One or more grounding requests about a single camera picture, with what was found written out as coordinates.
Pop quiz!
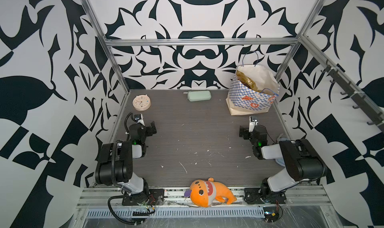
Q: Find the blue checkered paper bag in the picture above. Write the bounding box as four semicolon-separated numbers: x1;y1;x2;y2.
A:
226;56;280;116

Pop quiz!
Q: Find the gold red fruit snack bag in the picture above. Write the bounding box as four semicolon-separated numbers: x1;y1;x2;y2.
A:
236;71;262;93

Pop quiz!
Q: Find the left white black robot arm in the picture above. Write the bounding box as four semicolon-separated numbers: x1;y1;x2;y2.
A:
95;113;157;203

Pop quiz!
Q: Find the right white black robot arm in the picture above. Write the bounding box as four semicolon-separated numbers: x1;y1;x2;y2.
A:
239;126;328;204

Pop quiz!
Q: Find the pink round alarm clock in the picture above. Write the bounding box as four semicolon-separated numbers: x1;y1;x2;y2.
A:
133;95;152;111

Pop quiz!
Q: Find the mint green case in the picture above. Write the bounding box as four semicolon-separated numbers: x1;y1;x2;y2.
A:
184;91;212;102

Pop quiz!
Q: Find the orange plush shark toy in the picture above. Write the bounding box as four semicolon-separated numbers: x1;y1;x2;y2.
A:
184;178;237;208

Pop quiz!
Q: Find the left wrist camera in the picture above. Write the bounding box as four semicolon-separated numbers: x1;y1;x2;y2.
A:
133;114;145;126

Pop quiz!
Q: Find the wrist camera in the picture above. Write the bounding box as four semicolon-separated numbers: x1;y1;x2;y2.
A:
249;116;259;133
133;114;145;126

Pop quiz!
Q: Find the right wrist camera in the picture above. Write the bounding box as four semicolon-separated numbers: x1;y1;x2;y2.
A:
249;116;259;133

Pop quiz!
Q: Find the white perforated cable tray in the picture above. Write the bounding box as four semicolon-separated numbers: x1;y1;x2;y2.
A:
85;206;266;219

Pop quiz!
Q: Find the black wall hook rack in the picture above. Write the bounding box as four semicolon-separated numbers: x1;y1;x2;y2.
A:
322;59;384;133

